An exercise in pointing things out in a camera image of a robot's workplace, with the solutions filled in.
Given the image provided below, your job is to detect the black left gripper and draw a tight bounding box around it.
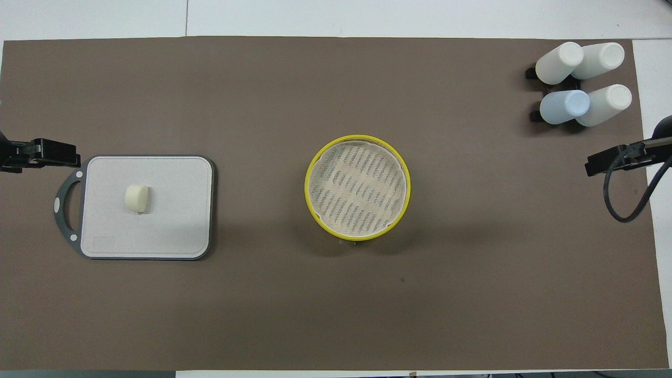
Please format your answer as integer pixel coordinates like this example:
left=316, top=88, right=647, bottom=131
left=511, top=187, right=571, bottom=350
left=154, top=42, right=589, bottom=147
left=31, top=138, right=82, bottom=169

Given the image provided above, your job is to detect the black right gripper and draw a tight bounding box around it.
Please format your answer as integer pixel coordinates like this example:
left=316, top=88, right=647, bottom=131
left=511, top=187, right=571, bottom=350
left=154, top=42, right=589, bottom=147
left=585, top=142, right=653, bottom=177

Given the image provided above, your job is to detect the white steamed bun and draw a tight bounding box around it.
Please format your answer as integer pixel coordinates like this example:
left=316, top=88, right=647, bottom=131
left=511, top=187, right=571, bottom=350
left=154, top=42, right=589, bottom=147
left=124, top=184, right=152, bottom=215

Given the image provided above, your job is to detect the white plastic bottle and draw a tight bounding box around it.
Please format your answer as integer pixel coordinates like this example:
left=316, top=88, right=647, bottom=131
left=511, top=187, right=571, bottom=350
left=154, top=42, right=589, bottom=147
left=571, top=42, right=625, bottom=80
left=535, top=42, right=584, bottom=86
left=576, top=84, right=633, bottom=128

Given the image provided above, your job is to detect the pale blue plastic bottle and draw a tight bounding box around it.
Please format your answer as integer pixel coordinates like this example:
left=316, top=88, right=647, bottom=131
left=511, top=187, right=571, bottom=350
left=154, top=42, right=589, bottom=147
left=540, top=89, right=591, bottom=125

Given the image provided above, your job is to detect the black bottle rack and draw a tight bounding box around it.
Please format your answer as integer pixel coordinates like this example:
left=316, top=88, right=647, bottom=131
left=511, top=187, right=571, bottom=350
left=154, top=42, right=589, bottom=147
left=525, top=63, right=583, bottom=124

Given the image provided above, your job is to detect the brown table mat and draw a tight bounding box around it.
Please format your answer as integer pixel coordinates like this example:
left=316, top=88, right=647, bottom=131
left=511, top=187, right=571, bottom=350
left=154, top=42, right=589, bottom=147
left=0, top=36, right=668, bottom=371

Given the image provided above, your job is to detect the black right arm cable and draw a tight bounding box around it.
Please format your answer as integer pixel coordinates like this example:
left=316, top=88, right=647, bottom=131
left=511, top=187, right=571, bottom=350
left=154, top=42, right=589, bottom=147
left=603, top=144, right=672, bottom=224

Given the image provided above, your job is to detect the grey cutting board with handle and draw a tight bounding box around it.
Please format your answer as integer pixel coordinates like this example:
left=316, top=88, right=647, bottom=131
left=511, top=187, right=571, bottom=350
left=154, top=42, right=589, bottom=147
left=54, top=154, right=216, bottom=261

